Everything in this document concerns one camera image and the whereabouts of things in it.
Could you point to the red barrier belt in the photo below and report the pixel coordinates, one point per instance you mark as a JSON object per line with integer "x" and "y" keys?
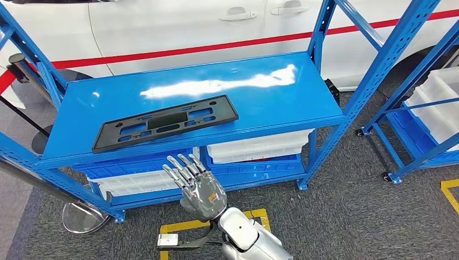
{"x": 215, "y": 46}
{"x": 5, "y": 82}

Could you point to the white car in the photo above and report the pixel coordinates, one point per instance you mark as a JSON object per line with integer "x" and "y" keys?
{"x": 172, "y": 25}

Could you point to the blue metal shelf rack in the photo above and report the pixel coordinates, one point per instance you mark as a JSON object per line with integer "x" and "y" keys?
{"x": 251, "y": 93}

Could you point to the yellow floor tape square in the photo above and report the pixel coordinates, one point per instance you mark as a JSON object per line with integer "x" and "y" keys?
{"x": 186, "y": 225}

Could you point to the black stanchion chrome base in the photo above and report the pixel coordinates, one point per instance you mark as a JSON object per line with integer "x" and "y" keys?
{"x": 84, "y": 219}

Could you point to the black plastic plate part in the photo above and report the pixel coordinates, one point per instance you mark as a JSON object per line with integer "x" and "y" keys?
{"x": 104, "y": 143}

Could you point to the blue wheeled shelf rack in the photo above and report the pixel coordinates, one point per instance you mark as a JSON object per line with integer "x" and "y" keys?
{"x": 391, "y": 150}

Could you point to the thin black stand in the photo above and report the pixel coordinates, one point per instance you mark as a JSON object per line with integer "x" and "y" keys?
{"x": 42, "y": 141}

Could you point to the blue plastic crate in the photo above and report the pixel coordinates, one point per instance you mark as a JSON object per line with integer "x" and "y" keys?
{"x": 408, "y": 138}
{"x": 258, "y": 168}
{"x": 125, "y": 167}

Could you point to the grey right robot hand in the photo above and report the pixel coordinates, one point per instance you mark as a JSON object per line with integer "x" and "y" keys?
{"x": 204, "y": 195}

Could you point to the black stanchion post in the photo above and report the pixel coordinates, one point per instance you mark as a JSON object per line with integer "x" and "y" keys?
{"x": 16, "y": 60}

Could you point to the white plastic crate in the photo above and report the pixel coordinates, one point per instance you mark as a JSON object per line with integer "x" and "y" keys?
{"x": 441, "y": 107}
{"x": 251, "y": 157}
{"x": 143, "y": 190}
{"x": 258, "y": 143}
{"x": 140, "y": 179}

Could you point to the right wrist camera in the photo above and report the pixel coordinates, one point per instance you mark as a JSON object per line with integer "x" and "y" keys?
{"x": 168, "y": 240}

